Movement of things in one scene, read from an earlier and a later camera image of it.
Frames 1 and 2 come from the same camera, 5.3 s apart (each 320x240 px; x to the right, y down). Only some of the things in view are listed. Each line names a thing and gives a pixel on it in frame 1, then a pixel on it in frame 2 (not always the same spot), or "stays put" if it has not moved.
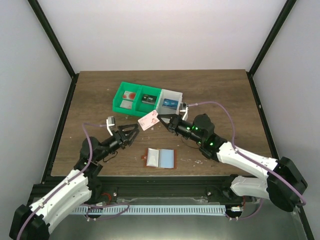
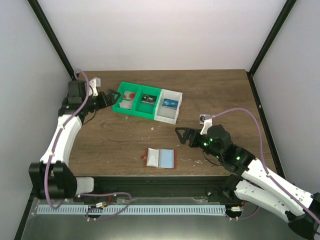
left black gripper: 126,141 -> 105,103
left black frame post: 39,13 stays put
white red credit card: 126,104 stays put
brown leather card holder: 160,158 stays put
